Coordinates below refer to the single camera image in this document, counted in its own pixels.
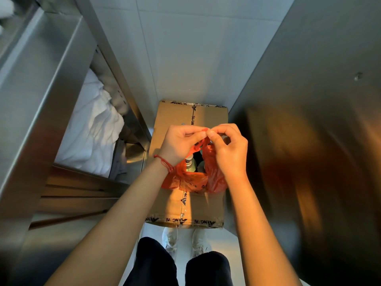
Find person's right hand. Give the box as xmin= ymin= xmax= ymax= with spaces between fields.
xmin=206 ymin=123 xmax=249 ymax=181

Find person's left hand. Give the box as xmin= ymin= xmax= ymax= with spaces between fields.
xmin=157 ymin=125 xmax=209 ymax=168

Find red plastic bag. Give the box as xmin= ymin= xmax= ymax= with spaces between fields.
xmin=161 ymin=136 xmax=229 ymax=194

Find person's right forearm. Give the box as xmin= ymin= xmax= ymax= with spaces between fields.
xmin=224 ymin=173 xmax=303 ymax=286

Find person's left forearm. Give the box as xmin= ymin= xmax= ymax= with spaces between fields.
xmin=45 ymin=156 xmax=179 ymax=286

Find grey capped bottle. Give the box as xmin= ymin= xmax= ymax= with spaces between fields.
xmin=185 ymin=154 xmax=197 ymax=173

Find brown cardboard box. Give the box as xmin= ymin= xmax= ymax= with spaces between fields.
xmin=145 ymin=100 xmax=229 ymax=229

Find grey cloth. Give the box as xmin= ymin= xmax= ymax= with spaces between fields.
xmin=109 ymin=139 xmax=129 ymax=181

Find stainless steel cabinet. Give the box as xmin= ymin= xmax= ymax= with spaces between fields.
xmin=229 ymin=0 xmax=381 ymax=286

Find person's right white shoe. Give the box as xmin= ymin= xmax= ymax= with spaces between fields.
xmin=190 ymin=228 xmax=209 ymax=258

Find person's white shoe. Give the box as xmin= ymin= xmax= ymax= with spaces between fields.
xmin=190 ymin=228 xmax=209 ymax=258
xmin=162 ymin=227 xmax=179 ymax=260

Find person's left white shoe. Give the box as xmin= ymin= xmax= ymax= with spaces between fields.
xmin=162 ymin=227 xmax=179 ymax=260

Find white crumpled cloth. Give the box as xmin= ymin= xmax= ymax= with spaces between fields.
xmin=54 ymin=68 xmax=125 ymax=178

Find person's right leg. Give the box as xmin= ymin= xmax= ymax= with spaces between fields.
xmin=185 ymin=251 xmax=234 ymax=286

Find person's leg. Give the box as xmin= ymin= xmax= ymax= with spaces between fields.
xmin=185 ymin=251 xmax=234 ymax=286
xmin=123 ymin=237 xmax=179 ymax=286

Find person's left leg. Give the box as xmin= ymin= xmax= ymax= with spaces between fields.
xmin=123 ymin=237 xmax=179 ymax=286

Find stainless steel table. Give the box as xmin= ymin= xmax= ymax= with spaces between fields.
xmin=0 ymin=0 xmax=152 ymax=286

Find red string bracelet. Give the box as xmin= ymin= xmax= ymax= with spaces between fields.
xmin=154 ymin=154 xmax=174 ymax=174

